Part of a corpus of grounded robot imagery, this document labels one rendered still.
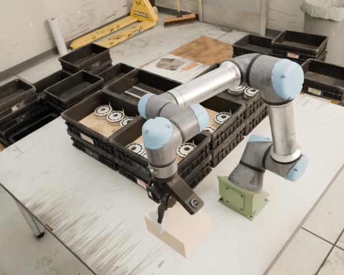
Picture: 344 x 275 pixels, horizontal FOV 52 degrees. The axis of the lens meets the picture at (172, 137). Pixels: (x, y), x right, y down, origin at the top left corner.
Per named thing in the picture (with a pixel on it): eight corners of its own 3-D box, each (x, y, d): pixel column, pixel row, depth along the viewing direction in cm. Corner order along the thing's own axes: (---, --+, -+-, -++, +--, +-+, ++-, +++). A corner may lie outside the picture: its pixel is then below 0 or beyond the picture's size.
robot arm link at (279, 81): (280, 156, 153) (265, 46, 118) (312, 171, 143) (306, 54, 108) (263, 174, 149) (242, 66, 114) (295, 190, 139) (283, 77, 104)
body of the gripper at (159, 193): (165, 184, 108) (160, 155, 101) (187, 197, 103) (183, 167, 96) (148, 199, 104) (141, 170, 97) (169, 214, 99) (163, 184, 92)
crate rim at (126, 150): (212, 139, 165) (212, 135, 163) (170, 177, 149) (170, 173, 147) (150, 113, 187) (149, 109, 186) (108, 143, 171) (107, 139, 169)
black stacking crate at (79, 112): (152, 127, 193) (149, 110, 186) (112, 157, 177) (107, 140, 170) (105, 106, 215) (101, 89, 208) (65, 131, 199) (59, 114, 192)
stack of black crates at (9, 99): (35, 119, 335) (17, 77, 307) (53, 130, 318) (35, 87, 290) (-4, 141, 314) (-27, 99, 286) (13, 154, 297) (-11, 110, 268)
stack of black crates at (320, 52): (324, 84, 328) (333, 36, 299) (307, 101, 310) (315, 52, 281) (282, 72, 352) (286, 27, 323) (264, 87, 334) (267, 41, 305)
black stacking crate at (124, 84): (187, 101, 210) (185, 84, 202) (153, 127, 193) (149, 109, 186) (140, 83, 232) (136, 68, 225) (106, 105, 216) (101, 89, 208)
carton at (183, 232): (211, 231, 109) (210, 215, 104) (186, 258, 103) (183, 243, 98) (172, 206, 118) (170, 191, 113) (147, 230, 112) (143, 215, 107)
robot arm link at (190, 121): (181, 94, 100) (152, 112, 95) (211, 106, 92) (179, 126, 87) (185, 118, 104) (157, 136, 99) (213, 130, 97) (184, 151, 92)
